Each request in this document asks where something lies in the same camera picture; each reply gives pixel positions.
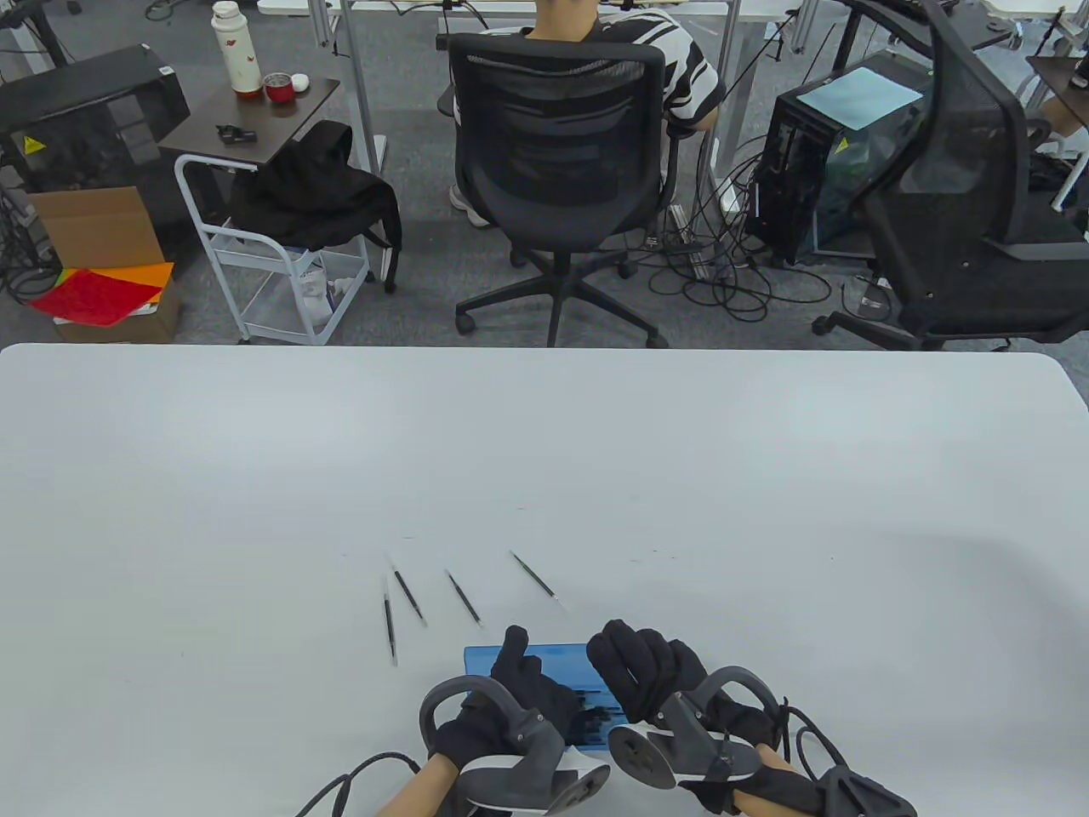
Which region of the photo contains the person's left hand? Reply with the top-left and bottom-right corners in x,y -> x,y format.
428,626 -> 590,773

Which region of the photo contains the person's right hand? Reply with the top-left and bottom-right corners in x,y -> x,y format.
585,620 -> 802,816

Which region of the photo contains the blue stationery box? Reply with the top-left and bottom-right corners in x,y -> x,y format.
464,644 -> 626,754

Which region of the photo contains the pile of black pen refills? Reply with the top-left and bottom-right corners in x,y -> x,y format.
572,681 -> 629,748

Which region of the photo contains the person's left forearm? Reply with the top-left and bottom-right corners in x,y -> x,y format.
374,753 -> 467,817

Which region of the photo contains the person's right forearm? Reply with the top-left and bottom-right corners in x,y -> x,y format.
733,745 -> 830,817

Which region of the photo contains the open brown cardboard box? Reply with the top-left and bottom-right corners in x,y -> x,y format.
26,186 -> 165,271

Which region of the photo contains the grey hand controller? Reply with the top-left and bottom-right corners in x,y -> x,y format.
607,666 -> 782,788
419,675 -> 612,815

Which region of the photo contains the white power strip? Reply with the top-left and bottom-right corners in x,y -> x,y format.
666,203 -> 714,282

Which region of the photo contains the white plastic bag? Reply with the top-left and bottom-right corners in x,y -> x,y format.
294,249 -> 354,334

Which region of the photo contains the black glass-sided computer tower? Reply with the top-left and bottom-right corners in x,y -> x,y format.
744,51 -> 932,269

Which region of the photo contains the black high-back office chair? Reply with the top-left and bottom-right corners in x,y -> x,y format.
812,0 -> 1089,351

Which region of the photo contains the black mesh office chair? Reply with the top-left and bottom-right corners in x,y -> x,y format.
436,32 -> 681,348

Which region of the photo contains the white metal cart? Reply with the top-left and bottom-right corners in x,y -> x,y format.
174,153 -> 375,346

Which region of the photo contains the black jacket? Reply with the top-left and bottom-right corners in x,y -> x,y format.
228,120 -> 403,295

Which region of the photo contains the red paper sheet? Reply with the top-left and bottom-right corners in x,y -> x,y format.
28,267 -> 164,328

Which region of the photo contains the light blue paper sheet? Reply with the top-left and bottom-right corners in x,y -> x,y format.
795,66 -> 926,131

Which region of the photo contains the white desk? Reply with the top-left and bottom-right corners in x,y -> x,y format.
255,0 -> 801,214

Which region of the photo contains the dark wooden side table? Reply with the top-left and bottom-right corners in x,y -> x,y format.
157,78 -> 341,168

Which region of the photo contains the white thermos bottle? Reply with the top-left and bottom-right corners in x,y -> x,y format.
210,2 -> 265,100

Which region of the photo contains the black curved desk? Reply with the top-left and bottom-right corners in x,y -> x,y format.
838,0 -> 1022,54

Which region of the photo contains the dark wooden desk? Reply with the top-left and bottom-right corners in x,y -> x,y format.
1025,53 -> 1089,111

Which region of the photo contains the black equipment case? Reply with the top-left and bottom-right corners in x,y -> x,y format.
0,44 -> 192,235

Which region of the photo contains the black desk leg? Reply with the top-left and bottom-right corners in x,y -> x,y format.
0,0 -> 71,69

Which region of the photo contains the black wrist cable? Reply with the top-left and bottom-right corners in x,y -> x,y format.
776,698 -> 849,780
294,751 -> 424,817

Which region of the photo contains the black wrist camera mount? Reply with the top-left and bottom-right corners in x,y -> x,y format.
812,764 -> 920,817

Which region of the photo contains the tangle of black floor cables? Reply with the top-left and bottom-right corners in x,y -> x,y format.
642,128 -> 839,324

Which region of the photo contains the black cable bundle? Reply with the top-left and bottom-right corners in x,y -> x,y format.
0,183 -> 62,303

